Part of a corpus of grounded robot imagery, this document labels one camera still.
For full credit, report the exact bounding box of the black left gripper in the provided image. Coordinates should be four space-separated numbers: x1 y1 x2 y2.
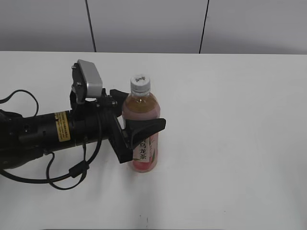
70 89 166 164

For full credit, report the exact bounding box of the pink label tea bottle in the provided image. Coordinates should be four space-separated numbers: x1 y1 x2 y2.
121 91 162 173

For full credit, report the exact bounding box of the white bottle cap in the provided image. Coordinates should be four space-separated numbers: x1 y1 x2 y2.
130 74 151 94

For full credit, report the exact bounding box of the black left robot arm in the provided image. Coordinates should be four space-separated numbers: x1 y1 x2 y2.
0 90 166 169

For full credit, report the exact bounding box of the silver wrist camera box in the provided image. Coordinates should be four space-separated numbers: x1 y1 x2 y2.
77 59 103 98

